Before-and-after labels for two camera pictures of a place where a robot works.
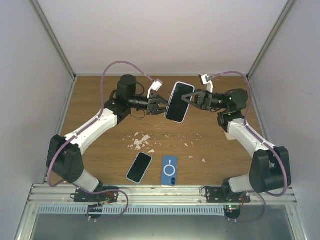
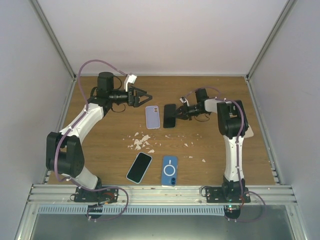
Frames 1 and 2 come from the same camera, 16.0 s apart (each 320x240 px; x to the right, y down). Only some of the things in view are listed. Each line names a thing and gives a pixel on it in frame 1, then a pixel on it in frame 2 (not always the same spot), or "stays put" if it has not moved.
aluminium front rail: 65,194 stays put
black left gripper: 153,100 -> 133,100
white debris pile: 138,142 stays put
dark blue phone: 169,170 stays put
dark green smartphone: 177,107 -> 169,115
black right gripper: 202,99 -> 182,117
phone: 139,167 stays put
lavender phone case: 177,108 -> 152,117
